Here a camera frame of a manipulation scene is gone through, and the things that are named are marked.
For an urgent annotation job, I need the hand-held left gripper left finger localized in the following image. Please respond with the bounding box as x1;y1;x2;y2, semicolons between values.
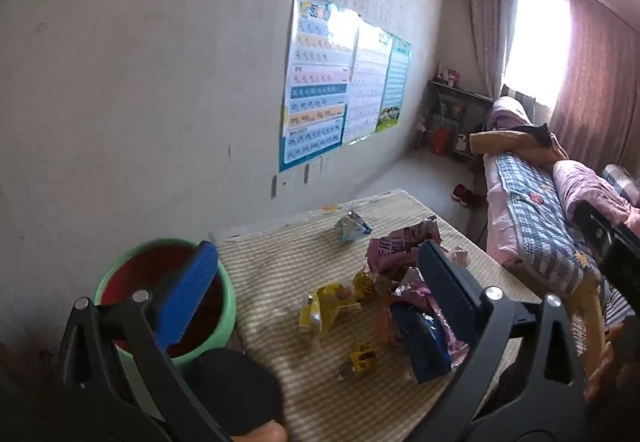
52;241;236;442

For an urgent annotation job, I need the patterned sheer curtain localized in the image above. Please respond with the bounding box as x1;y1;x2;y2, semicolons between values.
465;0;523;103

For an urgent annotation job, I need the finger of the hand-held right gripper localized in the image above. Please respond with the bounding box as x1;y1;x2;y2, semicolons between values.
572;200;640;297

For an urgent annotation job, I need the pink white wrapper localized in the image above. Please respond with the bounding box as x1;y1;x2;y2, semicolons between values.
385;267;471;358

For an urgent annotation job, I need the pink blanket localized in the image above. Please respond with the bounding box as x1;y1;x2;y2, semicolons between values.
552;161;640;223

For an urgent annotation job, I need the pink curtain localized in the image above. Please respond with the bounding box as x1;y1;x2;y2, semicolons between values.
550;0;640;173

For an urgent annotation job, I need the pink snack bag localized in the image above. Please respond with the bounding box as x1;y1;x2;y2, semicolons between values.
366;217;442;275

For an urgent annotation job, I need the yellow black small wrapper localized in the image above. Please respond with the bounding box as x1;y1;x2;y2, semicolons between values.
340;341;379;380

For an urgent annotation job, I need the silver foil wrapper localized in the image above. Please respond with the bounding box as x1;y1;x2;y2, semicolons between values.
334;211;374;243

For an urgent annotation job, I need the window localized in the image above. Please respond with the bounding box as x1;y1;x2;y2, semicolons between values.
502;0;571;110

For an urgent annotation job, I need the blue snack bag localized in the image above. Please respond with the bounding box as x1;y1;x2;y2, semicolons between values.
389;302;453;385

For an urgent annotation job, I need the yellow brown small wrapper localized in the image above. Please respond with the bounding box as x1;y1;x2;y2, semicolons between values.
352;267;378;304

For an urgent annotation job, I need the blue green wall poster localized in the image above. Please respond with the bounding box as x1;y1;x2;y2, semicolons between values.
375;34;412;133

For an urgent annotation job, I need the yellow crumpled wrapper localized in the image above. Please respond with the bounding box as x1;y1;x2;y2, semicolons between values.
299;283;362;340

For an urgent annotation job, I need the green bin with red inside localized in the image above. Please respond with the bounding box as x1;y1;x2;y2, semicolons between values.
94;237;237;370

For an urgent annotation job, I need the pink bedding roll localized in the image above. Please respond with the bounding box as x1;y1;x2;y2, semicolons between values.
487;96;533;130

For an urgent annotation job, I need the tan wooden bar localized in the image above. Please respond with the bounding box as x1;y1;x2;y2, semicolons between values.
574;267;608;375

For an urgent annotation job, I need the white pink wall poster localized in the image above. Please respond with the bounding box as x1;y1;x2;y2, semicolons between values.
342;19;393;147

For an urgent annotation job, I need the bed with pink sheet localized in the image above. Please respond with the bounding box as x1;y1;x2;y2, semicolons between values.
470;122;640;323

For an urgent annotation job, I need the blue plaid quilt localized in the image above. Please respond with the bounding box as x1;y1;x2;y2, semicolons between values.
482;154;601;283

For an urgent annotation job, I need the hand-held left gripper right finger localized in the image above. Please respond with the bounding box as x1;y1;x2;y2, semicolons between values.
417;239;588;442

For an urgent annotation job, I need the colour banded wall poster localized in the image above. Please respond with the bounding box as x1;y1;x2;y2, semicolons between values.
278;0;358;173

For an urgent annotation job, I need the red container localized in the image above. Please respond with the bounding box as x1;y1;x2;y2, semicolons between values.
431;126;451;155

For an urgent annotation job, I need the tan pillow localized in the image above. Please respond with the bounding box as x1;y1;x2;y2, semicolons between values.
469;129;551;154

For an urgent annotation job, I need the beige checked tablecloth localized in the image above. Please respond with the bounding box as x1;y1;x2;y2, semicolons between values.
210;189;591;442

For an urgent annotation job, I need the dark storage shelf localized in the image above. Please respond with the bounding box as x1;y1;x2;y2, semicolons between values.
417;79;496;163

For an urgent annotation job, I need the person's right hand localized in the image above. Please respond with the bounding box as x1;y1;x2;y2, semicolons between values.
584;324;623;404

